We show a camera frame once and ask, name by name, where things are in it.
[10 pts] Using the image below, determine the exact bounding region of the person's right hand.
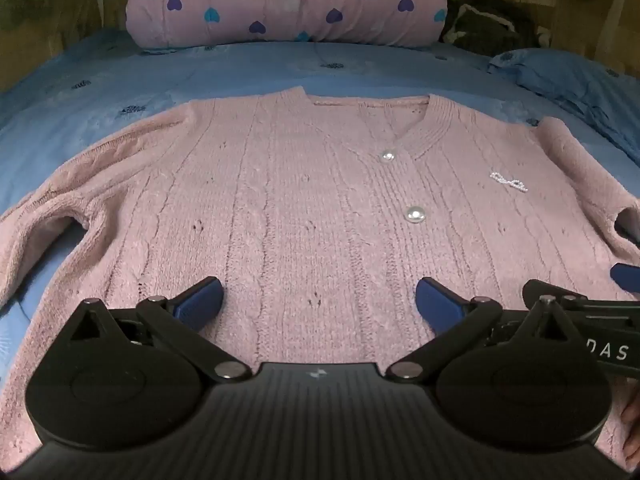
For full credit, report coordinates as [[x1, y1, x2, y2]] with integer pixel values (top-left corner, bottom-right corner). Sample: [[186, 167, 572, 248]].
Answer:
[[620, 400, 640, 462]]

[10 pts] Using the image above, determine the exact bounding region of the pink heart print quilt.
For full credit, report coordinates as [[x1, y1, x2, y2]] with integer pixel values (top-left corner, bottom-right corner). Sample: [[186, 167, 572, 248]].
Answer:
[[125, 0, 449, 54]]

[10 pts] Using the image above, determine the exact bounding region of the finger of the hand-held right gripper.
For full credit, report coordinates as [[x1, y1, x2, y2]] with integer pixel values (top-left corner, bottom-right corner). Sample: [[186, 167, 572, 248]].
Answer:
[[522, 279, 640, 317], [610, 263, 640, 292]]

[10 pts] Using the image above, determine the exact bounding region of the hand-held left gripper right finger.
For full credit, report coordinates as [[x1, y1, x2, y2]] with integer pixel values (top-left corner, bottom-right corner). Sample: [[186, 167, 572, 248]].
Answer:
[[386, 277, 577, 382]]

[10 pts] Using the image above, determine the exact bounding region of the pink knit cardigan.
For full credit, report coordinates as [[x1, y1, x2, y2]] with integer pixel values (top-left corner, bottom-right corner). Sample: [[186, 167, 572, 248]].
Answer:
[[0, 86, 640, 466]]

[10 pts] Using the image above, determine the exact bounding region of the dark cloth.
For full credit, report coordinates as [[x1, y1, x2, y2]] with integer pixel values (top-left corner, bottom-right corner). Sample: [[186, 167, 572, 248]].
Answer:
[[442, 0, 552, 57]]

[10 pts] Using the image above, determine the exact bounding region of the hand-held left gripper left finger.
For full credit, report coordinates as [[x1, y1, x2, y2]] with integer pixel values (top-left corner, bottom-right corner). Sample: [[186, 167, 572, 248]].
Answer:
[[69, 276, 252, 384]]

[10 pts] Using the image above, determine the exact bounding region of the blue pillow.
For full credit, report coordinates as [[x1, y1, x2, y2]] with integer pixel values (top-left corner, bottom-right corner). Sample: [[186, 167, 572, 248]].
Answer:
[[487, 47, 640, 162]]

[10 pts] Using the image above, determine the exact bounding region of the blue dandelion print bed sheet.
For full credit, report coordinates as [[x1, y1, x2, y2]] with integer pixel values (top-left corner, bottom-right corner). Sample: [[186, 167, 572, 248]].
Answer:
[[0, 27, 640, 323]]

